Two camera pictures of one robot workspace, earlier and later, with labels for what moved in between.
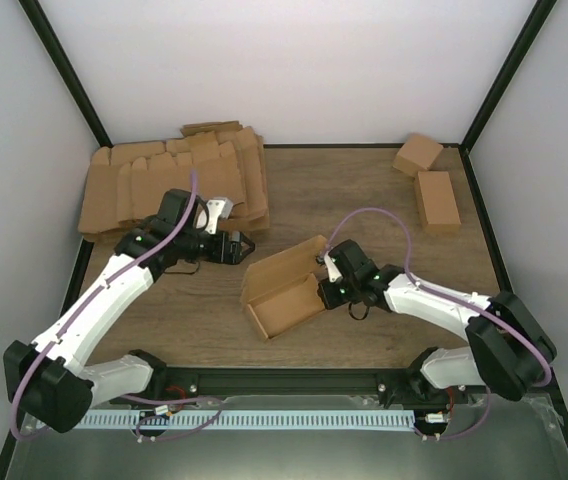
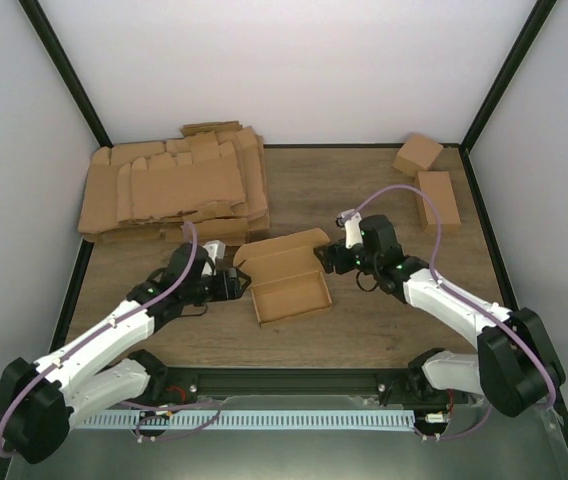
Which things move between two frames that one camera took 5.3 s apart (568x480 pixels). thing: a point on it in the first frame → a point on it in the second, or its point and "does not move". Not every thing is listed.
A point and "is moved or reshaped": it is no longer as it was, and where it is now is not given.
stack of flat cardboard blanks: (125, 183) does not move
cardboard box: (281, 289) is moved or reshaped
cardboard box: (417, 153) does not move
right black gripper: (329, 299) → (332, 251)
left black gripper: (233, 256) → (230, 289)
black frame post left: (37, 16) does not move
